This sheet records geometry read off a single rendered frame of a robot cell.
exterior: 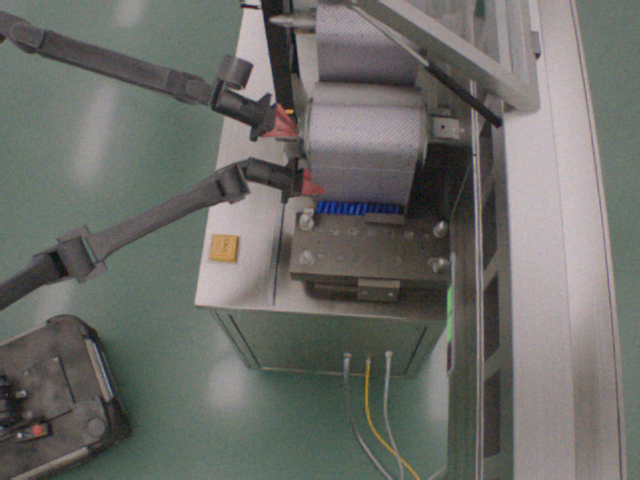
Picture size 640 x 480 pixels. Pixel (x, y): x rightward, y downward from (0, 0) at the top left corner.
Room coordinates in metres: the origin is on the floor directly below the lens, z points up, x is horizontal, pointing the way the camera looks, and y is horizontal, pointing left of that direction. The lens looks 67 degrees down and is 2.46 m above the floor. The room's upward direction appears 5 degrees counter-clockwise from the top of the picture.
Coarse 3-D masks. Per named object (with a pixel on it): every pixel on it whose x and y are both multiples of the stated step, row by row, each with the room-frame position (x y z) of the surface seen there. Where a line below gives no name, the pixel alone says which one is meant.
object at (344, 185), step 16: (320, 176) 0.72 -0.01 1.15; (336, 176) 0.72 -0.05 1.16; (352, 176) 0.71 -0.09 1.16; (368, 176) 0.71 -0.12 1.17; (384, 176) 0.70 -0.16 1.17; (400, 176) 0.69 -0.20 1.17; (336, 192) 0.72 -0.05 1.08; (352, 192) 0.71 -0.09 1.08; (368, 192) 0.71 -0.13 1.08; (384, 192) 0.70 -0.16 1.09; (400, 192) 0.69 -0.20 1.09
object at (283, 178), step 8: (296, 160) 0.77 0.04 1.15; (272, 168) 0.75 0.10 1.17; (280, 168) 0.75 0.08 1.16; (288, 168) 0.75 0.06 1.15; (296, 168) 0.75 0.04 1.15; (272, 176) 0.72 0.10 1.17; (280, 176) 0.73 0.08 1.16; (288, 176) 0.73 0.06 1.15; (272, 184) 0.71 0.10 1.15; (280, 184) 0.71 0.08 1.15; (288, 184) 0.71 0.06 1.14; (288, 192) 0.70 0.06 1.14; (288, 200) 0.69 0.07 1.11
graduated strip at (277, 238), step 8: (288, 160) 0.92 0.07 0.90; (280, 192) 0.82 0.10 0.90; (280, 200) 0.80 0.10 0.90; (280, 208) 0.77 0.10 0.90; (280, 216) 0.75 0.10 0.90; (280, 224) 0.73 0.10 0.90; (280, 232) 0.70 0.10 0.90; (280, 240) 0.68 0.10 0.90; (272, 248) 0.66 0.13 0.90; (280, 248) 0.66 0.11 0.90; (272, 256) 0.63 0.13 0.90; (272, 264) 0.61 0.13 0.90; (272, 272) 0.59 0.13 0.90; (272, 280) 0.57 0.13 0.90; (272, 288) 0.55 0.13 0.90; (272, 296) 0.52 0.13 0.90; (272, 304) 0.50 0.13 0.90
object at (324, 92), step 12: (324, 84) 0.93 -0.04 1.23; (336, 84) 0.93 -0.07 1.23; (348, 84) 0.93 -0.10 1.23; (360, 84) 0.93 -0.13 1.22; (372, 84) 0.92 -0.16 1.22; (384, 84) 0.92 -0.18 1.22; (324, 96) 0.89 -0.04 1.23; (336, 96) 0.89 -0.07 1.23; (348, 96) 0.89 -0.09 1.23; (360, 96) 0.88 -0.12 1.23; (372, 96) 0.88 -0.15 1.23; (384, 96) 0.88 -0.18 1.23; (396, 96) 0.87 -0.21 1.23; (408, 96) 0.87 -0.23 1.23; (420, 96) 0.87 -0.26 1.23; (420, 108) 0.84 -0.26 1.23
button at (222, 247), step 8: (216, 240) 0.68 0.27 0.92; (224, 240) 0.68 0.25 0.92; (232, 240) 0.68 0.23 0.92; (216, 248) 0.66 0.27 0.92; (224, 248) 0.66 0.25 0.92; (232, 248) 0.66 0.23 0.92; (208, 256) 0.64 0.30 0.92; (216, 256) 0.64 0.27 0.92; (224, 256) 0.64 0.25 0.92; (232, 256) 0.63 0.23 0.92
